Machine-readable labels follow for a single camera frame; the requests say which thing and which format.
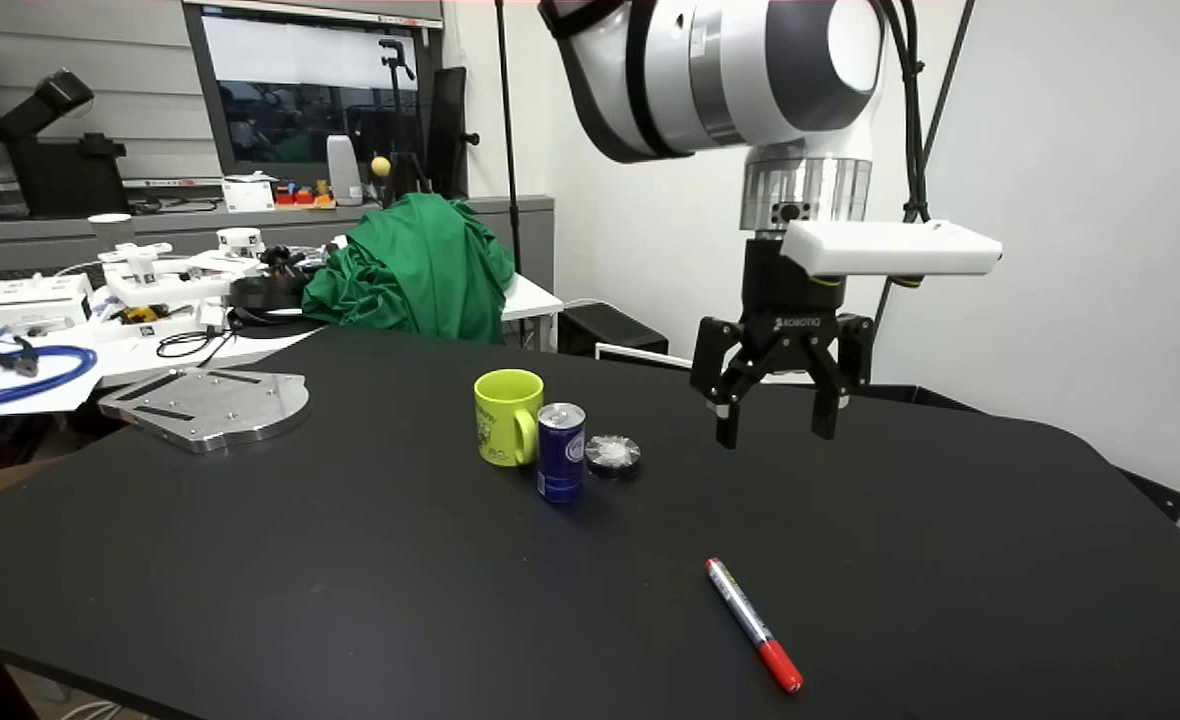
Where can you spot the white side table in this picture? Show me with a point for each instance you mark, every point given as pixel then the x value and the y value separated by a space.
pixel 123 353

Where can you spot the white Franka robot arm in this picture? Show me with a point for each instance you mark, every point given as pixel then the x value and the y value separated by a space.
pixel 693 67

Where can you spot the small round silver tin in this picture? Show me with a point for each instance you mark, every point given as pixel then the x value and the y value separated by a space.
pixel 612 453

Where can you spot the silver metal mounting plate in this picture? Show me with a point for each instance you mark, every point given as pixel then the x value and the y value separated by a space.
pixel 212 405

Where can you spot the thin black stand pole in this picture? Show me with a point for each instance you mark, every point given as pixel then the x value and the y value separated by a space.
pixel 507 133

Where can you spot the white plastic device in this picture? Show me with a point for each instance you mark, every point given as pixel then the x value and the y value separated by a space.
pixel 162 274

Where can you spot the white flat box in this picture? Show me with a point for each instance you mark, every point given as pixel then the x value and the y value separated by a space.
pixel 28 301

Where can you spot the black microscope stand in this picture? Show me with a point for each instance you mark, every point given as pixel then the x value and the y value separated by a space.
pixel 69 173

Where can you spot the blue tube loop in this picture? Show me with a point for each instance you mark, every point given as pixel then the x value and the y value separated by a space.
pixel 85 361

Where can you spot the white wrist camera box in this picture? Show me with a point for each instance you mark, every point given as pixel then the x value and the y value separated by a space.
pixel 895 248

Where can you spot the green cloth heap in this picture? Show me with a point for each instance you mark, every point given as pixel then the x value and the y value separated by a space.
pixel 413 267

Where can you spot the white small container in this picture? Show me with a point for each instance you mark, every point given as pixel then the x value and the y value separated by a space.
pixel 250 194

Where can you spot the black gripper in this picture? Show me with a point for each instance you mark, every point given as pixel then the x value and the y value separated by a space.
pixel 795 301

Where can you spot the red capped grey marker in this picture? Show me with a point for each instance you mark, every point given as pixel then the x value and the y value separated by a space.
pixel 748 622

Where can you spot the grey counter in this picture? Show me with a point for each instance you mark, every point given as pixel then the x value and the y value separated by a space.
pixel 28 243

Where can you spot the yellow ball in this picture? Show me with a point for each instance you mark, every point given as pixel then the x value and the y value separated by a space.
pixel 381 166

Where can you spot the yellow-green mug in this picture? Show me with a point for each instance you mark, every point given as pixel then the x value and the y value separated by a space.
pixel 500 412

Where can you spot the black low box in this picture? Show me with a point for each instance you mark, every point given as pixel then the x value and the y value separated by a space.
pixel 609 324

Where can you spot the blue drink can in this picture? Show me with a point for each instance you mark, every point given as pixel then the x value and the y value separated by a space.
pixel 561 463

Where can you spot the black bag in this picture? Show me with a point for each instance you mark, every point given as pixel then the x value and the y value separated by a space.
pixel 270 301

